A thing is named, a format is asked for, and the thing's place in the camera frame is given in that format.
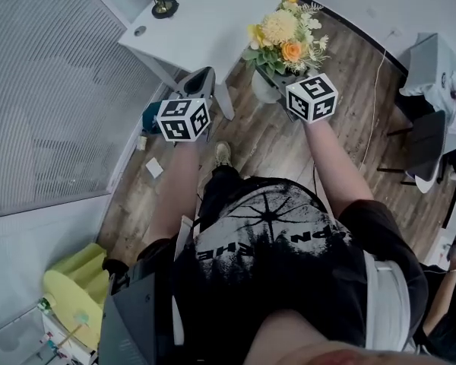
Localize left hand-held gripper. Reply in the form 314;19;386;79
157;65;217;143

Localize person's black printed t-shirt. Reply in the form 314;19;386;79
136;176;430;357

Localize dark grey chair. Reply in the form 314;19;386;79
378;108;451;195

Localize person's right forearm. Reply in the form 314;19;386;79
302;118;375;220

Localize white paper note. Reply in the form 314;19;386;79
144;157;164;177

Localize person's left forearm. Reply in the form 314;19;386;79
142;139;203;251

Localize white table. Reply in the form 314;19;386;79
117;0;302;122

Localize another person's forearm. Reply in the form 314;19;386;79
421;268;456;338

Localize white shoulder strap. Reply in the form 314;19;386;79
363;252;412;351

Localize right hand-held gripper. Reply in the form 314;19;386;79
255;65;340;124

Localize yellow and orange flowers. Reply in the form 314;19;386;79
242;0;331;78

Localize clear plastic storage box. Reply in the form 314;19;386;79
0;309;46;365

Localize person's black trousers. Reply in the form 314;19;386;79
195;164;252;222

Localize white round vase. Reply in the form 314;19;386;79
250;68;283;104

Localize box of colourful craft items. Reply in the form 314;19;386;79
36;297;99;365

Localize grey hip pack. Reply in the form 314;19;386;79
98;260;176;365

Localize dark teal bag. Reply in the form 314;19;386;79
141;102;164;133

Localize grey pleated window blind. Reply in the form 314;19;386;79
0;0;164;220

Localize person's beige shoe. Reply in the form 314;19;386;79
214;140;233;169

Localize white cable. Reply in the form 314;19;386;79
359;47;388;173

